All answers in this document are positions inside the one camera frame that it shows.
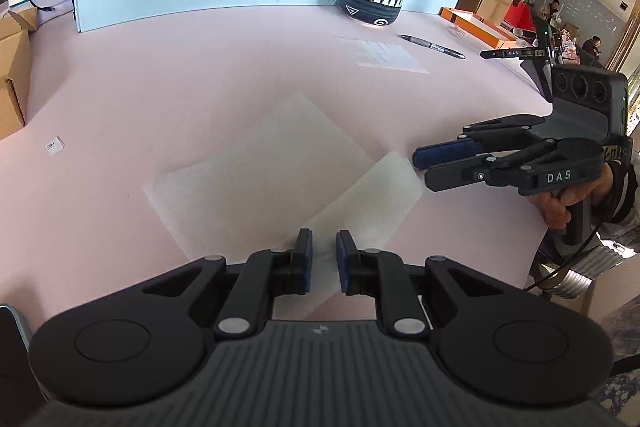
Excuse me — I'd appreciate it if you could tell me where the orange flat box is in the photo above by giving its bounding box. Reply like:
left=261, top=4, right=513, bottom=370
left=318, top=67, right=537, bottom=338
left=439, top=8, right=518, bottom=50

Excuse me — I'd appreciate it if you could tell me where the person right hand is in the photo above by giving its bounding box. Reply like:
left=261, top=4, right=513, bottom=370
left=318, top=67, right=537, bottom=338
left=528, top=164, right=613, bottom=230

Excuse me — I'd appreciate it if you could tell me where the grey black pen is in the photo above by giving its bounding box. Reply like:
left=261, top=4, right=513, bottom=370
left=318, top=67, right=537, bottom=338
left=398, top=35, right=465, bottom=60

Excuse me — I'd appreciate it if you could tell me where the person right forearm sleeve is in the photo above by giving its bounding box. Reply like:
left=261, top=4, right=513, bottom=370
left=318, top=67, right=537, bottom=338
left=597, top=152, right=639, bottom=253

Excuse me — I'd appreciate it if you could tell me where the white label sticker sheet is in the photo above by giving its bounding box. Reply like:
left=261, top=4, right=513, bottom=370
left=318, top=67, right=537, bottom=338
left=335, top=37, right=428, bottom=75

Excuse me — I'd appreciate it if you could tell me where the open brown cardboard box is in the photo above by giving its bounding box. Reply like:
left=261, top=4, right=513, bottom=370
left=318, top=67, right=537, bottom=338
left=0, top=8, right=39, bottom=140

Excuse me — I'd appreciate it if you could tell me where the small white paper tag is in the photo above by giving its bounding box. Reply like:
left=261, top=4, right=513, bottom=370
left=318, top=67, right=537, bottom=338
left=46, top=136, right=65, bottom=156

